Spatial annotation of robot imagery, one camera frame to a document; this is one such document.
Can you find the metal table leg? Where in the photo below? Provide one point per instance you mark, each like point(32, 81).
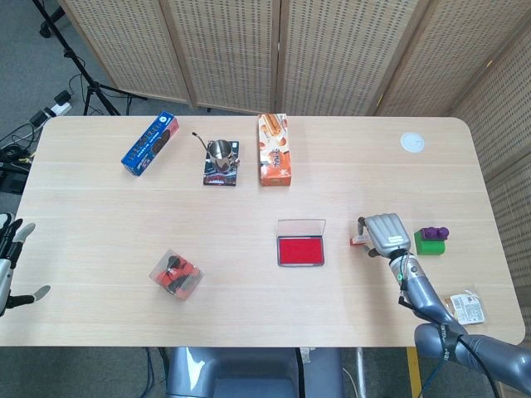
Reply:
point(361, 373)

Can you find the dark printed square coaster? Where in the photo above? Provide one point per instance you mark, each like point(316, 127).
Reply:
point(220, 178)

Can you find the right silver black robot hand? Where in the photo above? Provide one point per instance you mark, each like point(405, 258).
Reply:
point(386, 232)

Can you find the green and purple block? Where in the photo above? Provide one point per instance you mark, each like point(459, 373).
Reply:
point(429, 248)

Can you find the white power strip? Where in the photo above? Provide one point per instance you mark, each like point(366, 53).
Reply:
point(58, 109)

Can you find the stainless steel mug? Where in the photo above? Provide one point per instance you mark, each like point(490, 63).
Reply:
point(219, 154)

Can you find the wrapped bread snack pack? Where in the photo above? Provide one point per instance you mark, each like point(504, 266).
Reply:
point(469, 309)

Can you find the wooden perforated folding screen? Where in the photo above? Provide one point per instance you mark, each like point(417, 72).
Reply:
point(232, 49)

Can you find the black tripod stand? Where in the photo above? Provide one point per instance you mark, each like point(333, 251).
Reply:
point(89, 79)

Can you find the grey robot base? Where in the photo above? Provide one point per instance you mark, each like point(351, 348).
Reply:
point(253, 373)

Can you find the black floor device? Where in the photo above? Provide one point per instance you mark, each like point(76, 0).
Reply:
point(12, 178)

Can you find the black power adapter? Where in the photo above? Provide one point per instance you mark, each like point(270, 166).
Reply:
point(63, 98)

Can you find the thin dark metal spoon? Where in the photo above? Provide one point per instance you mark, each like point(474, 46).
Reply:
point(200, 140)

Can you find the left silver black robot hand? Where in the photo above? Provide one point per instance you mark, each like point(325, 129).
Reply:
point(5, 273)

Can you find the red and white stamp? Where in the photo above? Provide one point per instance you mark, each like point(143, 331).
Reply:
point(357, 241)

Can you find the purple toy block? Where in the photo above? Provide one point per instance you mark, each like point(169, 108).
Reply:
point(435, 233)

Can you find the clear box red black items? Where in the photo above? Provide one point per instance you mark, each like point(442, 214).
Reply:
point(176, 273)

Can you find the red ink pad clear lid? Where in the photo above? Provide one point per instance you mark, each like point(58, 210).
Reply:
point(300, 250)

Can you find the orange snack box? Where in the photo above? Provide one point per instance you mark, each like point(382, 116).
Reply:
point(274, 151)

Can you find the blue cookie box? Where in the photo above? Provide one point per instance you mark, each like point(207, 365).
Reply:
point(150, 144)

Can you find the white round table grommet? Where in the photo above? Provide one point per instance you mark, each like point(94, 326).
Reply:
point(412, 142)

